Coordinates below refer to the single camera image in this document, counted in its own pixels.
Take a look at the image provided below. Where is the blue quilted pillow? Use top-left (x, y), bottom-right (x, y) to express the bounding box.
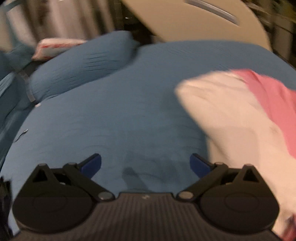
top-left (29, 30), bottom-right (139, 103)

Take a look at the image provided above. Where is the pink and white knit cardigan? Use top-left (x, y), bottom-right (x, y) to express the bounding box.
top-left (174, 68), bottom-right (296, 241)

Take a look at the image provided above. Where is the white curtain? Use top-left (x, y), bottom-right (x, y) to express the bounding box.
top-left (0, 0), bottom-right (121, 52)

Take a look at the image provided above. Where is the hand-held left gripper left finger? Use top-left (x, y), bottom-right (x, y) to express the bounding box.
top-left (30, 153), bottom-right (115, 201)

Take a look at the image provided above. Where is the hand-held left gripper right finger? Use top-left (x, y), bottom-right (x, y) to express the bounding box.
top-left (177, 153), bottom-right (263, 201)

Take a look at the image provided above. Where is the white packet with red print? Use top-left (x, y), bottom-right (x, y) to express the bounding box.
top-left (31, 38), bottom-right (87, 61)

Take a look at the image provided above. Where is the blue quilted sofa cover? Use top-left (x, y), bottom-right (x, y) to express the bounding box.
top-left (0, 39), bottom-right (296, 234)

